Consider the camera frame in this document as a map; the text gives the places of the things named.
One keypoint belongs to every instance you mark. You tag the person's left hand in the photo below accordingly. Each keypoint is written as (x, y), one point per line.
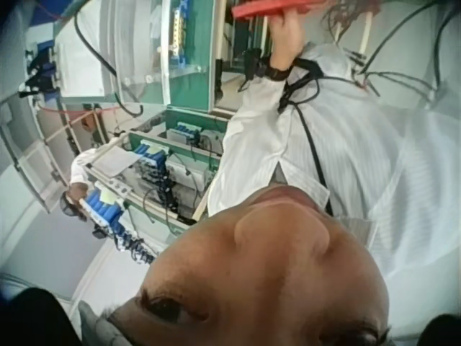
(285, 39)

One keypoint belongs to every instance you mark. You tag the red plastic tray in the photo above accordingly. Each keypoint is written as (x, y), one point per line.
(273, 8)

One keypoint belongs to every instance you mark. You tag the black wrist band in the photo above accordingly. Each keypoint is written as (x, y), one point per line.
(277, 73)

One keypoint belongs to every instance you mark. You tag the green cabinet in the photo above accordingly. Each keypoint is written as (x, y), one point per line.
(189, 65)

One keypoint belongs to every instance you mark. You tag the clear plastic panel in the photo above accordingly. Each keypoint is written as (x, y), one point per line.
(144, 61)

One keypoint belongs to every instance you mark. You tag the blue battery pack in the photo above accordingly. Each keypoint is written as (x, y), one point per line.
(148, 154)
(102, 209)
(183, 131)

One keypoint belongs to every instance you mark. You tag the green equipment rack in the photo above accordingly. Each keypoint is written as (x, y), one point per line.
(180, 169)

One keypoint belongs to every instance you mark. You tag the white paper sheet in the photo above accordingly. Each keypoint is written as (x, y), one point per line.
(113, 161)

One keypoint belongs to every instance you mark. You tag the beige frame bar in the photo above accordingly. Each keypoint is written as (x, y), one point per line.
(366, 32)

